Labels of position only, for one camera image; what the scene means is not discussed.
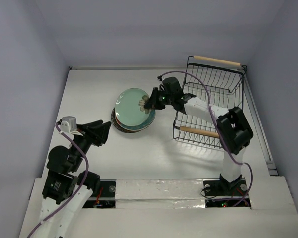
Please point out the green leaf plate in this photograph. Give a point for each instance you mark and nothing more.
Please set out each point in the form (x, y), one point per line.
(129, 107)

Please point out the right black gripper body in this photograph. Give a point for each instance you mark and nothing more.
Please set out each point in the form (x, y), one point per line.
(158, 98)

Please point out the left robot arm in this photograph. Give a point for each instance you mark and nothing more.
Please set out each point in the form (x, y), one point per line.
(69, 182)

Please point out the black wire dish rack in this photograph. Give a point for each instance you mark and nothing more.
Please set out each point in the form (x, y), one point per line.
(225, 84)

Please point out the red teal flower plate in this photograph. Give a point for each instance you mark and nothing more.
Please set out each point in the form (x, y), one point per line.
(119, 124)

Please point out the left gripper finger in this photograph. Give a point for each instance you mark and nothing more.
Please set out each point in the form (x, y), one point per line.
(100, 136)
(89, 127)

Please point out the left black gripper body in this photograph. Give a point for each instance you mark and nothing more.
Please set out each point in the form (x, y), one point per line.
(84, 142)

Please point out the grey deer snowflake plate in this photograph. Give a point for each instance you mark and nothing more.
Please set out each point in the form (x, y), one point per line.
(149, 124)

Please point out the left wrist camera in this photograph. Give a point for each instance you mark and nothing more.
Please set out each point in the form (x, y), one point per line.
(68, 124)

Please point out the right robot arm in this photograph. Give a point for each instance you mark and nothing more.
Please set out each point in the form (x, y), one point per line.
(231, 125)

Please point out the white front platform board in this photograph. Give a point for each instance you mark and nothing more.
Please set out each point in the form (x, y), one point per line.
(155, 208)

